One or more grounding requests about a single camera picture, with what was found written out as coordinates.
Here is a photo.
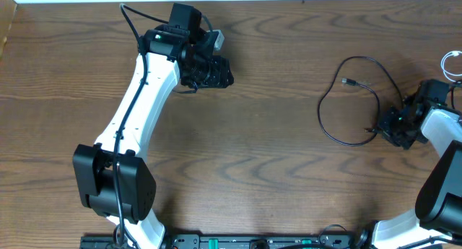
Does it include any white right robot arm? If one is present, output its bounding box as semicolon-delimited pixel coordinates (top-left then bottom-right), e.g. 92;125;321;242
366;107;461;248

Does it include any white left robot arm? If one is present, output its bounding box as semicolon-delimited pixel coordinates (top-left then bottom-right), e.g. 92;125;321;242
72;28;234;248

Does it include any black usb cable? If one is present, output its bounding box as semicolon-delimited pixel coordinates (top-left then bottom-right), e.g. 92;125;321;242
316;56;405;148

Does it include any white usb cable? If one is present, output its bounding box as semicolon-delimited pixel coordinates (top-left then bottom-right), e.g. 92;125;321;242
440;50;462;83

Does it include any wooden side panel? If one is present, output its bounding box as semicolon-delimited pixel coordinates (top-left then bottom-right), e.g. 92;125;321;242
0;0;17;56

